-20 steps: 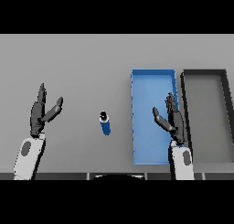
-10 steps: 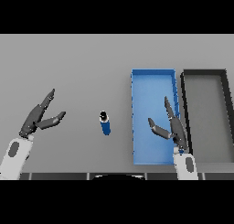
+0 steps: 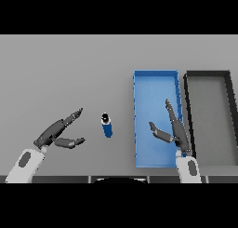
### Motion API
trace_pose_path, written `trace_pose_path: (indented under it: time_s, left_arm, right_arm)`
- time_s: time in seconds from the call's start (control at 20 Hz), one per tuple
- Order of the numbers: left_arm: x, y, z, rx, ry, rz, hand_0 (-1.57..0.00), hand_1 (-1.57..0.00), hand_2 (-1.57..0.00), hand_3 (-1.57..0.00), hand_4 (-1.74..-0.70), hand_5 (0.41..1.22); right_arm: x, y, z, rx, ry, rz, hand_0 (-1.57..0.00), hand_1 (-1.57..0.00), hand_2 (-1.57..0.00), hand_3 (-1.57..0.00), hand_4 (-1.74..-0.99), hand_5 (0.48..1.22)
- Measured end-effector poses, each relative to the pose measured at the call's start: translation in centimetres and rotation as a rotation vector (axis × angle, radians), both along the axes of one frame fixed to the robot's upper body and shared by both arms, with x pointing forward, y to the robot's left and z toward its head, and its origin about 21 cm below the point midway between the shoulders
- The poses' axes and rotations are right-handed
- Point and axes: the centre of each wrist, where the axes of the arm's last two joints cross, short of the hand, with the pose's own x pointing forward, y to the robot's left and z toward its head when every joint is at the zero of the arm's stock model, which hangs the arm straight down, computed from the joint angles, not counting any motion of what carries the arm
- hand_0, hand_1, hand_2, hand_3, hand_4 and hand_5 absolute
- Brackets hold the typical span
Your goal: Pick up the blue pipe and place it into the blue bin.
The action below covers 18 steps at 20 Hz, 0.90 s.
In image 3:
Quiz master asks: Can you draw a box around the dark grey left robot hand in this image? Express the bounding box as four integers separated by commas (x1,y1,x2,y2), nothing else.
33,107,86,150

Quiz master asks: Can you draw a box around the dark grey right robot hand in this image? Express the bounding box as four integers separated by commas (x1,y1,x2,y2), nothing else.
148,98,192,154

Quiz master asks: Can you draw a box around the dark grey bin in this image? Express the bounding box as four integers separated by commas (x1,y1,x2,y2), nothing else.
183,70,238,167

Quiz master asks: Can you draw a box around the blue bin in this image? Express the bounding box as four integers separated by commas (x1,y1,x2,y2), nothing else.
133,69,188,169

